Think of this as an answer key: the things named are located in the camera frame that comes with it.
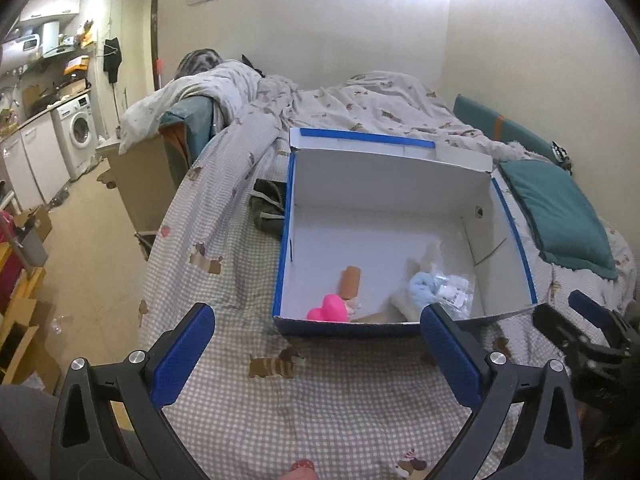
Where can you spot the blue and white cardboard box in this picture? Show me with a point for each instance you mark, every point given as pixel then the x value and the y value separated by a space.
pixel 375 230

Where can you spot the wooden bed footboard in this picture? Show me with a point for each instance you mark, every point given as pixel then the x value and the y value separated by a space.
pixel 145 190

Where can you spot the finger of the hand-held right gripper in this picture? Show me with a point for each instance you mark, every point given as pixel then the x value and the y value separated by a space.
pixel 590 307
pixel 555 327

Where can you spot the teal blanket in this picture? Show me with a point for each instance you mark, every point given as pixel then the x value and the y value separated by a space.
pixel 192 125

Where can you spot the grey bin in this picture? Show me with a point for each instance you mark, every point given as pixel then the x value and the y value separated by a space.
pixel 32 247

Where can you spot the small black item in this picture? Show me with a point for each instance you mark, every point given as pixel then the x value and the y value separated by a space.
pixel 251 66

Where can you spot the clear plastic packet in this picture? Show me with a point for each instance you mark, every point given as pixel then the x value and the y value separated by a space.
pixel 456 294

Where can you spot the grey striped blanket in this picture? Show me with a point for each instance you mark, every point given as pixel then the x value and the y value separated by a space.
pixel 200 62

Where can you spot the pink bag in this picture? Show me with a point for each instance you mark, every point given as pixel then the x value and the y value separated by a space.
pixel 10 260

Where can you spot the white washing machine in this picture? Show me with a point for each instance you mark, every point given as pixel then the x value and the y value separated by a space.
pixel 75 130

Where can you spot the checkered bed sheet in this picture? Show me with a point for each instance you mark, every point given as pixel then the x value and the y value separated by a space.
pixel 230 240

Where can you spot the teal pillow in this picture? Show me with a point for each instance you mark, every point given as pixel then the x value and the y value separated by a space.
pixel 555 210

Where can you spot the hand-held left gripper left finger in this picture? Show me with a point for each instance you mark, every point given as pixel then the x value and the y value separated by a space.
pixel 182 360

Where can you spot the yellow wooden shelf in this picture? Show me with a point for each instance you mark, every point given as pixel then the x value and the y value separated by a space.
pixel 25 330

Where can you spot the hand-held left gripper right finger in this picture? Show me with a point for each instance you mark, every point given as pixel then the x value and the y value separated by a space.
pixel 450 360

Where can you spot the white base cabinet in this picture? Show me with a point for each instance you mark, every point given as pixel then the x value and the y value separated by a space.
pixel 30 160

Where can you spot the black and white checked item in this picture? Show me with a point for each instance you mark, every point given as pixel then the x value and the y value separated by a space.
pixel 561 155

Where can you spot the dog print duvet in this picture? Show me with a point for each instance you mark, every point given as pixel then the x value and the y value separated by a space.
pixel 360 100

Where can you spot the white microwave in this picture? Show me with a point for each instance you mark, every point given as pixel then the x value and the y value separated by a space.
pixel 21 50

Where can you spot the light blue fluffy scrunchie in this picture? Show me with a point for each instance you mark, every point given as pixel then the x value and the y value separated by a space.
pixel 422 290

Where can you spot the black hanging garment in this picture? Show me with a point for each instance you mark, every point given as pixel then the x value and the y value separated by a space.
pixel 112 60

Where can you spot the pink plush toy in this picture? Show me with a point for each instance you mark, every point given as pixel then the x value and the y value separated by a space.
pixel 327 310

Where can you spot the white water heater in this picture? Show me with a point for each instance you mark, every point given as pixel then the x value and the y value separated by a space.
pixel 51 37

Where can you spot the brown tube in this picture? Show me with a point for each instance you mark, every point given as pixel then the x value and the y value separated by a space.
pixel 350 282

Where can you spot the teal headboard cushion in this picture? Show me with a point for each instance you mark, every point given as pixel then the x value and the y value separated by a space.
pixel 490 120

